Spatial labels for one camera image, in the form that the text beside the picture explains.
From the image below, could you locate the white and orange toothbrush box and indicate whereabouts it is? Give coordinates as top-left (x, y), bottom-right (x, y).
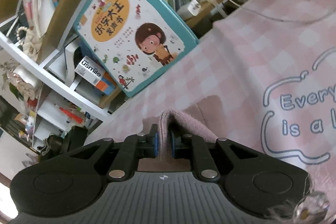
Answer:
top-left (74, 56), bottom-right (118, 96)

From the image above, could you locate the teal children's picture book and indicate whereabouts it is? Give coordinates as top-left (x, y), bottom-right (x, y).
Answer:
top-left (73, 0), bottom-right (199, 98)

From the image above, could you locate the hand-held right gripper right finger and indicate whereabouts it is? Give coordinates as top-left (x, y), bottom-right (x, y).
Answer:
top-left (169, 129), bottom-right (265, 181)

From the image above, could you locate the red bottle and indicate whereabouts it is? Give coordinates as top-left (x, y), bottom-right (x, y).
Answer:
top-left (59, 107), bottom-right (83, 123)

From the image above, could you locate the white charger adapter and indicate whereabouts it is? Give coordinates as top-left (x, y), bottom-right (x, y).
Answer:
top-left (185, 0), bottom-right (201, 16)

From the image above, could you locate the cream quilted handbag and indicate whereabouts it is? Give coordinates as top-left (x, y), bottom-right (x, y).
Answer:
top-left (16, 26), bottom-right (44, 59)

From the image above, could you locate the dusty pink knit garment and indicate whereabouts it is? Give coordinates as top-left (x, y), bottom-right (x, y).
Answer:
top-left (138, 95), bottom-right (263, 172)

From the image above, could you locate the white figure ornament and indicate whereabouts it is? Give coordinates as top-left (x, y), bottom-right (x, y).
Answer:
top-left (7, 68), bottom-right (42, 102)

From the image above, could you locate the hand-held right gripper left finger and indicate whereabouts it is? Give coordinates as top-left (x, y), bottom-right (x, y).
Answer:
top-left (62, 124), bottom-right (160, 180)

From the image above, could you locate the pink checked tablecloth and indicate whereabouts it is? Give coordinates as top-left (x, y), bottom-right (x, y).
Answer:
top-left (84, 0), bottom-right (336, 224)

